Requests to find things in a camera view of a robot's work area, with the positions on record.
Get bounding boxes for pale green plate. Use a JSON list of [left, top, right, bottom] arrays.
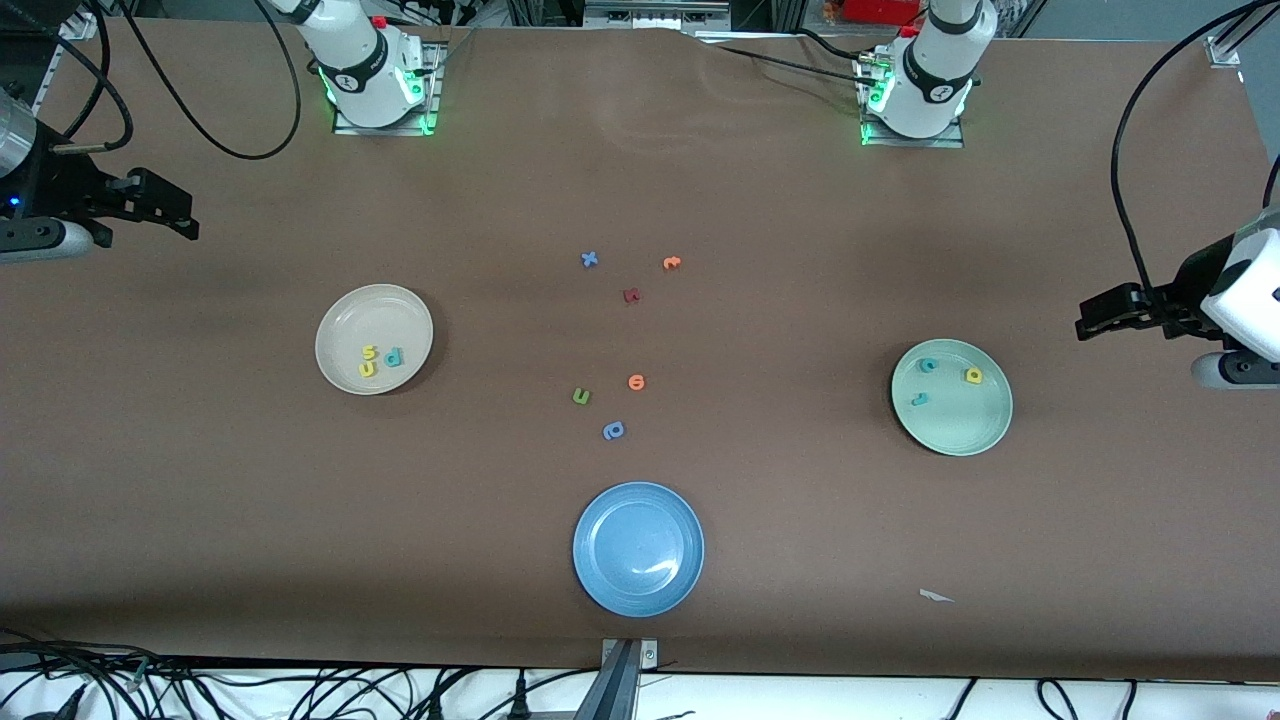
[[890, 338, 1014, 457]]

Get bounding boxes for beige brown plate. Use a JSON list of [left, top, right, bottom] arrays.
[[314, 283, 435, 396]]

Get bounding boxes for red box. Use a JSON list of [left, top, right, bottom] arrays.
[[838, 0, 923, 27]]

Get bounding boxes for grey metal box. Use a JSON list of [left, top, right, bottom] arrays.
[[583, 0, 732, 31]]

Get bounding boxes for blue plate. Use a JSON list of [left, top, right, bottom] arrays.
[[572, 481, 706, 618]]

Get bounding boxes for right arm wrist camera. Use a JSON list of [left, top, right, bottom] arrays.
[[0, 218, 111, 264]]

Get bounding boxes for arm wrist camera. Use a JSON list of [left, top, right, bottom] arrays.
[[0, 218, 111, 264], [1190, 350, 1280, 390]]

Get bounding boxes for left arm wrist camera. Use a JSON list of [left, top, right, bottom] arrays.
[[1190, 350, 1280, 390]]

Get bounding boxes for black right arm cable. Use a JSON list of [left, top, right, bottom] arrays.
[[40, 0, 303, 161]]

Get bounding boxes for aluminium frame rail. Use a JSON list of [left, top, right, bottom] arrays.
[[35, 12, 101, 111], [1205, 0, 1280, 69]]

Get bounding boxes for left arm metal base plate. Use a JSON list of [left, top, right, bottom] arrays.
[[860, 55, 967, 149]]

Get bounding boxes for black base power cable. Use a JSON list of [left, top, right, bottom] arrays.
[[715, 28, 891, 91]]

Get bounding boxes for grey metal camera bracket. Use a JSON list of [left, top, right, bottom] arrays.
[[572, 638, 659, 720]]

